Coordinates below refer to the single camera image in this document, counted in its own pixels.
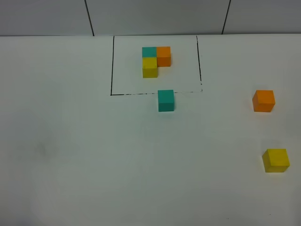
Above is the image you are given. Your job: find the template yellow cube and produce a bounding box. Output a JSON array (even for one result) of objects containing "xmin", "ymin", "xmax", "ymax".
[{"xmin": 142, "ymin": 57, "xmax": 158, "ymax": 78}]

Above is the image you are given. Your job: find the template orange cube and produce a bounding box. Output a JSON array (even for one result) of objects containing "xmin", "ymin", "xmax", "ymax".
[{"xmin": 157, "ymin": 47, "xmax": 171, "ymax": 67}]

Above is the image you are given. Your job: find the template teal cube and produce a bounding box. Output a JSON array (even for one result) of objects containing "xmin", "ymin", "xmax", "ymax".
[{"xmin": 142, "ymin": 47, "xmax": 157, "ymax": 58}]

